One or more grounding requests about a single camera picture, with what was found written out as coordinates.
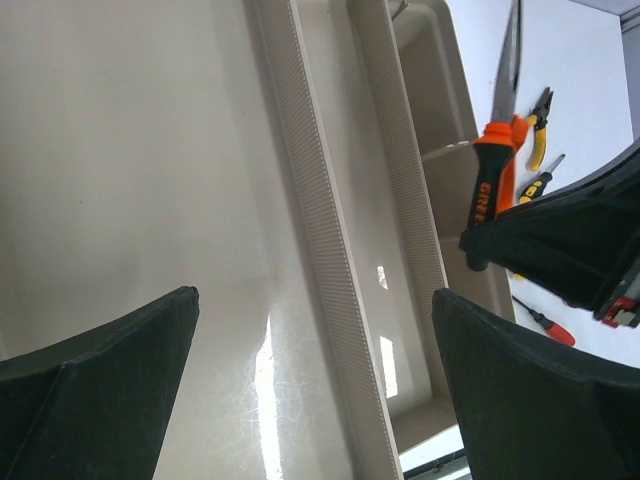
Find beige toolbox tray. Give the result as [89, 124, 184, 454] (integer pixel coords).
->
[1, 1, 401, 479]
[296, 1, 462, 455]

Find beige middle toolbox tray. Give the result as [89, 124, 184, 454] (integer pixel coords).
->
[296, 1, 462, 455]

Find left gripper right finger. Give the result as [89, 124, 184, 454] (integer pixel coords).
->
[432, 289, 639, 479]

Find yellow handled pliers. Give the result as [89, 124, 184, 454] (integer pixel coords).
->
[526, 87, 554, 172]

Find translucent brown toolbox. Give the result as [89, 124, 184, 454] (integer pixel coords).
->
[390, 1, 515, 321]

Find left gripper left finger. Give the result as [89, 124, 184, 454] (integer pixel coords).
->
[1, 287, 199, 479]

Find black yellow screwdriver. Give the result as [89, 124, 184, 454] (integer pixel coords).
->
[518, 154, 566, 204]

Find red handled screwdriver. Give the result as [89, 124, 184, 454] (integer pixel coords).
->
[512, 296, 576, 347]

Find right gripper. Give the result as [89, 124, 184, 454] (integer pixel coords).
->
[460, 149, 639, 328]

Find orange handled long-nose pliers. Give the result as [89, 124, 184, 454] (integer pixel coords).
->
[464, 0, 531, 272]

